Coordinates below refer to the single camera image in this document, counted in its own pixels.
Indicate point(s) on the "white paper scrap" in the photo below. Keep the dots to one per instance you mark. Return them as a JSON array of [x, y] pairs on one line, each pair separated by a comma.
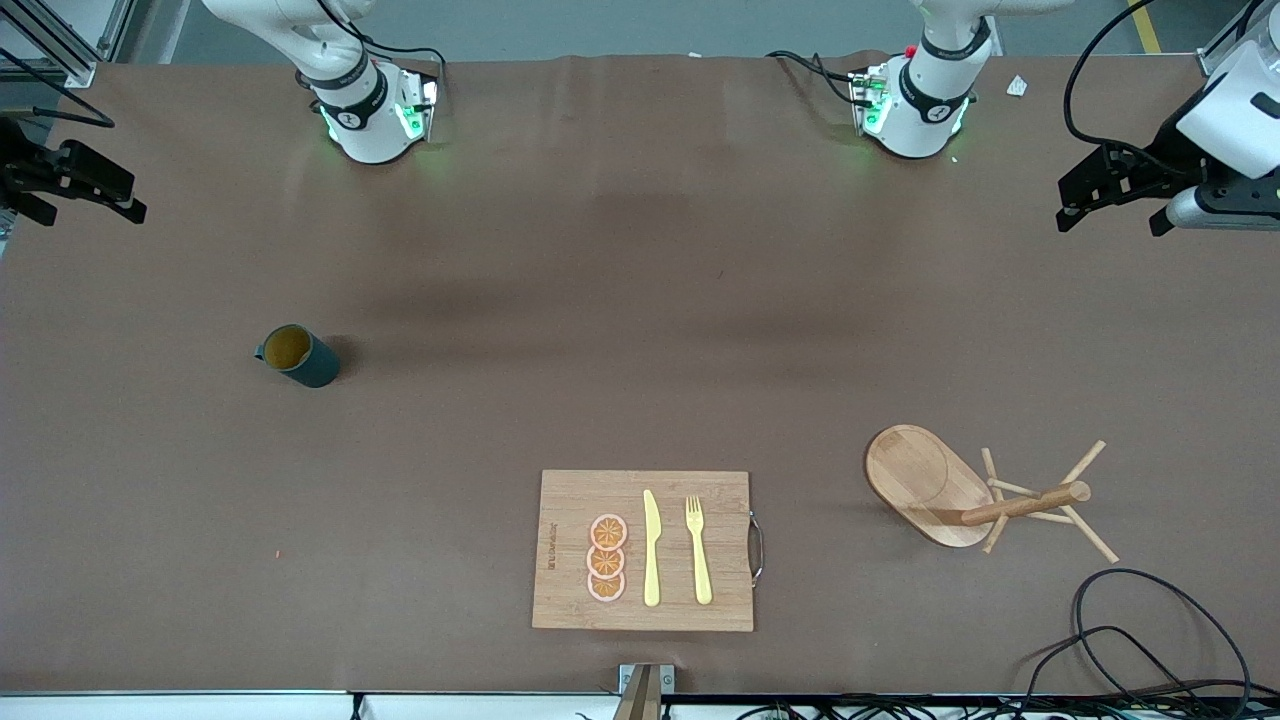
[[1017, 86]]

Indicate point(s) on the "aluminium extrusion beam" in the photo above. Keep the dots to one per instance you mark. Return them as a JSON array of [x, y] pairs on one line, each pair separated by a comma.
[[640, 700]]

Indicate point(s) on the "teal cup yellow inside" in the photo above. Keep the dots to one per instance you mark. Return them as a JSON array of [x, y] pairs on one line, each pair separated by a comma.
[[315, 368]]

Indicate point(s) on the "grey metal bracket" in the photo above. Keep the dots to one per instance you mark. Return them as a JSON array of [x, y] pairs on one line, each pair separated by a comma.
[[668, 680]]

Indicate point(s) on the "yellow plastic fork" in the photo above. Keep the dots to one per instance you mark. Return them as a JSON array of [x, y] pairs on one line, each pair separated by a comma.
[[700, 570]]

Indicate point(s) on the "brown table cover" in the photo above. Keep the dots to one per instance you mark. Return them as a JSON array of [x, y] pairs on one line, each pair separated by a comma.
[[300, 450]]

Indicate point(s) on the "bamboo cutting board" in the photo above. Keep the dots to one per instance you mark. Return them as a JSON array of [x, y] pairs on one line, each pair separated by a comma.
[[570, 600]]

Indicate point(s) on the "yellow plastic knife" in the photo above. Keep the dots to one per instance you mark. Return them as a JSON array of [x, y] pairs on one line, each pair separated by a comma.
[[652, 560]]

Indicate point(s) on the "wooden cup rack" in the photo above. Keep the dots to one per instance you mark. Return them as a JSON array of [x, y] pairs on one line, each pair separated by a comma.
[[925, 480]]

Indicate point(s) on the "aluminium frame post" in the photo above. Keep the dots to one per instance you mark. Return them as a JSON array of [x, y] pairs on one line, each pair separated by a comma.
[[1215, 55], [80, 72]]

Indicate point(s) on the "toy orange slice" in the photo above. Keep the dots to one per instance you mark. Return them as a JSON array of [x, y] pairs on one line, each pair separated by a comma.
[[606, 588], [608, 532], [606, 562]]

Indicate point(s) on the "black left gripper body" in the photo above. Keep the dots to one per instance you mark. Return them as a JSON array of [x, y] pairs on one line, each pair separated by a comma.
[[1160, 160]]

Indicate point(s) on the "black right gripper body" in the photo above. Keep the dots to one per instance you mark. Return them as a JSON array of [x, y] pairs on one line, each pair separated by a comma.
[[22, 165]]

